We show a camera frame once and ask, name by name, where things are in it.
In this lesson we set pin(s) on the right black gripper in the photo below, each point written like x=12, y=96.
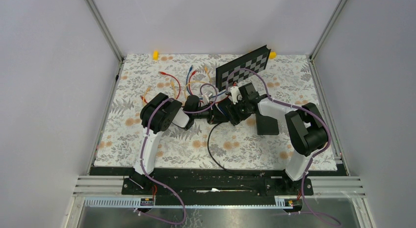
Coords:
x=242, y=116

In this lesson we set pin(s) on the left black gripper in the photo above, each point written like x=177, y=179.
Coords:
x=214, y=116

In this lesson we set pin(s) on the small black adapter box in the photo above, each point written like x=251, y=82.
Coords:
x=231, y=111

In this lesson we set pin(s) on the black network switch box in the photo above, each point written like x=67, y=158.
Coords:
x=266, y=125

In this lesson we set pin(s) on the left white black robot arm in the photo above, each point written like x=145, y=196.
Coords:
x=161, y=112

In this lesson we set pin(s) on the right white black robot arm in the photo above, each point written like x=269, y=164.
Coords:
x=307, y=131

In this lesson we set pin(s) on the right yellow corner clip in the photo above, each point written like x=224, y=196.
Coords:
x=272, y=55

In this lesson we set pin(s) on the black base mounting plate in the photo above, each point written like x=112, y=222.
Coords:
x=213, y=187

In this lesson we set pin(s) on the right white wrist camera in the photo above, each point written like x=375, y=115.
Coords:
x=235, y=94

